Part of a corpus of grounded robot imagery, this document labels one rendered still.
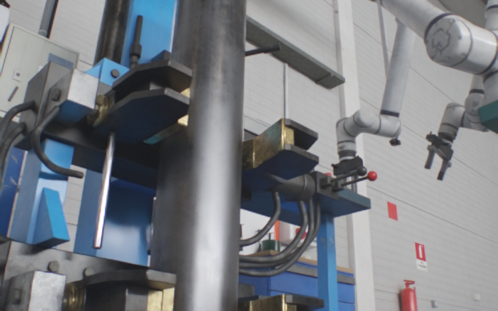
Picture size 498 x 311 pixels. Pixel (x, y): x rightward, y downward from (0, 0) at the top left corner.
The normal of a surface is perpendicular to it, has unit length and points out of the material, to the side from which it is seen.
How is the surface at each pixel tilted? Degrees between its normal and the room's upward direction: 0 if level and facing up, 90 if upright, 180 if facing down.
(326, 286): 90
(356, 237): 90
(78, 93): 90
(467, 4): 173
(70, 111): 180
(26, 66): 90
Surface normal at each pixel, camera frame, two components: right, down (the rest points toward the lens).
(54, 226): 0.54, -0.80
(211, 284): 0.46, -0.36
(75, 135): 0.70, -0.29
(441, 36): -0.90, -0.14
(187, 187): -0.18, -0.41
